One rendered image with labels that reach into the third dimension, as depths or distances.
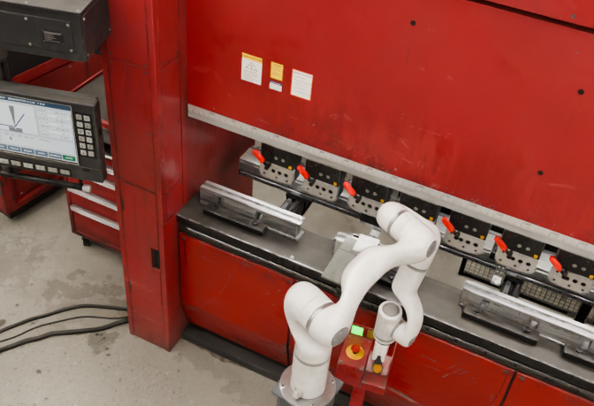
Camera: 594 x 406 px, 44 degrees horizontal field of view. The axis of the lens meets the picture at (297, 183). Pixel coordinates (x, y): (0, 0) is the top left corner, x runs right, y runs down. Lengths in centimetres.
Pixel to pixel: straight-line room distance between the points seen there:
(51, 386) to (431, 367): 183
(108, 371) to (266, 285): 100
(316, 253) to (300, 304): 94
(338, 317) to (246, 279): 120
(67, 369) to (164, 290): 68
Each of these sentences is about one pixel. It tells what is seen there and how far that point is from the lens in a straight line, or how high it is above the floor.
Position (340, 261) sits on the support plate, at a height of 100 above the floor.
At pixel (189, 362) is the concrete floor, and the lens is 386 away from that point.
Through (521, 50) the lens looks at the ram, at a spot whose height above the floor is 203.
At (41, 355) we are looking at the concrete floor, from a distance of 399.
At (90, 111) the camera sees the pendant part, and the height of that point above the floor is 158.
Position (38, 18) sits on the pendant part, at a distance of 265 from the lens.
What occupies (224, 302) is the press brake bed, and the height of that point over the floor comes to 42.
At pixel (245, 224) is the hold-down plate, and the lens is 322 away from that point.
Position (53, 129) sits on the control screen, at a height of 146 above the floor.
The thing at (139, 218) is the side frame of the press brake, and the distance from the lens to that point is 331.
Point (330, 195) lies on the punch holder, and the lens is 294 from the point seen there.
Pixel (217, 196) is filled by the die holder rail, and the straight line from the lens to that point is 330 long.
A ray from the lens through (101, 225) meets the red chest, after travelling 418.
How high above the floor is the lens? 308
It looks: 39 degrees down
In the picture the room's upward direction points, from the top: 6 degrees clockwise
